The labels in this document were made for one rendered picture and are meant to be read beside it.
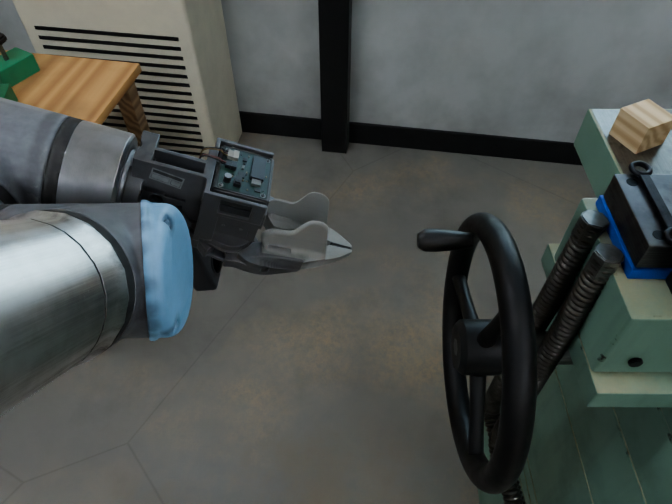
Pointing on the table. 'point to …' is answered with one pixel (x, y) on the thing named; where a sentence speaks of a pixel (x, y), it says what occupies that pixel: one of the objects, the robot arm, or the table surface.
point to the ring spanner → (654, 196)
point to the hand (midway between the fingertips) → (336, 252)
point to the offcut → (641, 126)
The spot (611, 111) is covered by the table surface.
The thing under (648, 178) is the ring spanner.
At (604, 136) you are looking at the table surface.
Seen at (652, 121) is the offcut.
